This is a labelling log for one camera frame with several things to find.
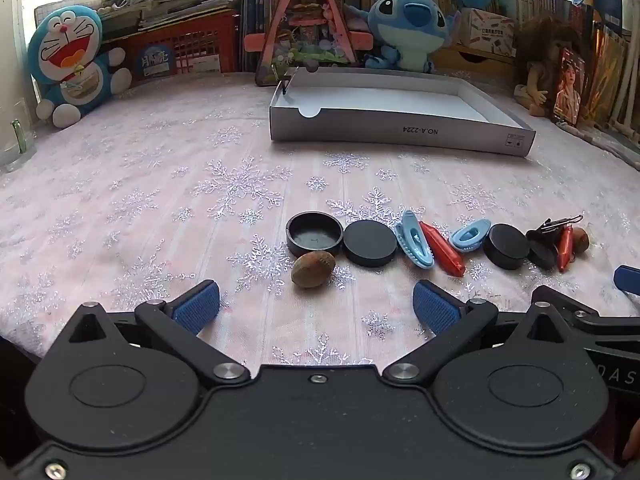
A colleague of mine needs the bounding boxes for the black round lid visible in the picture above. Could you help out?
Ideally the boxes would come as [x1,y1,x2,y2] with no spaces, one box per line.
[342,220,398,268]
[482,223,532,270]

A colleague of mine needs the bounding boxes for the pink snowflake tablecloth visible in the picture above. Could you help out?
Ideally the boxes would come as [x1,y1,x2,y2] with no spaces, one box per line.
[0,71,640,376]

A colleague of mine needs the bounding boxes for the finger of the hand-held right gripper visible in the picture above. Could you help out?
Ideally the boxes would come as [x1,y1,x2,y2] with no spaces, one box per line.
[614,265,640,295]
[531,285,640,336]

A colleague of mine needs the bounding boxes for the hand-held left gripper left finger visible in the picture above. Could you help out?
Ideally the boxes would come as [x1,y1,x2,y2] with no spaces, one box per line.
[65,280,251,387]

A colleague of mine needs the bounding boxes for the long blue plastic clip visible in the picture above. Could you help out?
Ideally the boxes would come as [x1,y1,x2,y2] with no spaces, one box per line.
[394,208,436,267]

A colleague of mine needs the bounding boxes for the black shallow round cap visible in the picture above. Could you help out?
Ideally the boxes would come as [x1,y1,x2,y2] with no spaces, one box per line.
[525,237,558,271]

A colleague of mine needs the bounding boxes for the brown-haired doll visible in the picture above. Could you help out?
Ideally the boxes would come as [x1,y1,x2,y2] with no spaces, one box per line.
[512,15,596,116]

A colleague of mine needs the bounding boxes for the white printed cardboard box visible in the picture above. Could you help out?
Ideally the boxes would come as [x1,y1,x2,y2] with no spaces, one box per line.
[460,7,516,58]

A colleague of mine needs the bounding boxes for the white pipe rack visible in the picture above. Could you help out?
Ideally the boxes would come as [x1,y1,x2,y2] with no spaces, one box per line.
[607,55,640,143]

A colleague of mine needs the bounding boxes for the brown nut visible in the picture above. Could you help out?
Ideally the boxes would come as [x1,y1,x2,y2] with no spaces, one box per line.
[291,250,337,289]
[570,226,591,256]

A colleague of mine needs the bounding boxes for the light blue plastic clip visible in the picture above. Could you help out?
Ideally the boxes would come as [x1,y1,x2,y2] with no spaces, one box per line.
[448,218,493,252]

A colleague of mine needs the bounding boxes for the red plastic clip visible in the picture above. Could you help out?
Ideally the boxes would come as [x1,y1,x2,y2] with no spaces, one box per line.
[556,225,575,273]
[419,220,467,278]

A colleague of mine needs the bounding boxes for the upright blue books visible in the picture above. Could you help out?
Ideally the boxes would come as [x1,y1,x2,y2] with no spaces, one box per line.
[240,0,296,73]

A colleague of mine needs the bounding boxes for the black hollow round cap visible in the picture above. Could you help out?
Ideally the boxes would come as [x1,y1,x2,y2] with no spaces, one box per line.
[286,211,345,257]

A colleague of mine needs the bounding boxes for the clear stand with green strip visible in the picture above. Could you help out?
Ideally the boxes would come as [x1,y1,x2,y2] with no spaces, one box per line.
[0,102,36,171]

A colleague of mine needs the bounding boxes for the grey cardboard box tray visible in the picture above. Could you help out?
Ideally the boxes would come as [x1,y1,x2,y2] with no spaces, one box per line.
[269,67,537,158]

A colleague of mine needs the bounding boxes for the red plastic crate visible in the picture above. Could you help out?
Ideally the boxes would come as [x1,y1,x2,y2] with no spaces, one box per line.
[102,10,241,83]

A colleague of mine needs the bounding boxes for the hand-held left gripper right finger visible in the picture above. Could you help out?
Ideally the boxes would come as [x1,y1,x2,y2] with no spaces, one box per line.
[382,280,591,386]

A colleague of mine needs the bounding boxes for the blue alien plush toy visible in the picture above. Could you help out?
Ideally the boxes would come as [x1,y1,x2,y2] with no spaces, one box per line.
[342,0,463,72]

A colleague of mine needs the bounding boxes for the wooden drawer box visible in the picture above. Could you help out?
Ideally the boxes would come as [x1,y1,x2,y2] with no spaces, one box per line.
[432,42,518,78]

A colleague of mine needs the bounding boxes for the blue cat plush toy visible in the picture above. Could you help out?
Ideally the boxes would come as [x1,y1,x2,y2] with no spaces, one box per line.
[27,5,133,128]

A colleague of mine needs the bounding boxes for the pink triangular miniature house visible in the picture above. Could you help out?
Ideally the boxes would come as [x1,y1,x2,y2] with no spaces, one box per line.
[244,0,375,88]

